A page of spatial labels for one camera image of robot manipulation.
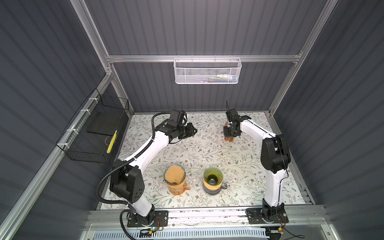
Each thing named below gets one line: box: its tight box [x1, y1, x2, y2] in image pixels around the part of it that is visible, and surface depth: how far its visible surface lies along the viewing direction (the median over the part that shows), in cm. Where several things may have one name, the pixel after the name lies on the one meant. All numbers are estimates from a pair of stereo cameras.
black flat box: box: [87, 111, 124, 136], surface depth 76 cm
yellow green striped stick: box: [106, 129, 118, 154], surface depth 72 cm
